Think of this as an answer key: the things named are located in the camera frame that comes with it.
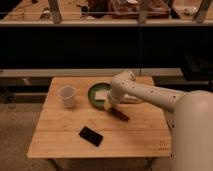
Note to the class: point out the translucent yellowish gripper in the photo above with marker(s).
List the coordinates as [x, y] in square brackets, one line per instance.
[108, 105]

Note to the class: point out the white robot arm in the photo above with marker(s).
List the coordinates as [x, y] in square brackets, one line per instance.
[192, 135]

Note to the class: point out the translucent white cup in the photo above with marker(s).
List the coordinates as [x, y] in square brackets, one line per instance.
[67, 96]

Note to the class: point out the green bowl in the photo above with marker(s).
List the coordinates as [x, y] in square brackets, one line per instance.
[98, 87]

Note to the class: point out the white sponge piece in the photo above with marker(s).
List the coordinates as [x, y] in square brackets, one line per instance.
[100, 95]

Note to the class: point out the white tube bottle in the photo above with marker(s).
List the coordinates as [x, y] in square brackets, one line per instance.
[128, 99]

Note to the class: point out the black smartphone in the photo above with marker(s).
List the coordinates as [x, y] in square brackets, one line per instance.
[91, 136]

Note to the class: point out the wooden folding table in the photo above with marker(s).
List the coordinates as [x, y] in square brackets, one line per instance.
[145, 134]

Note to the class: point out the background workbench shelf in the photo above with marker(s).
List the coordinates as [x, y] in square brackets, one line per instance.
[106, 12]

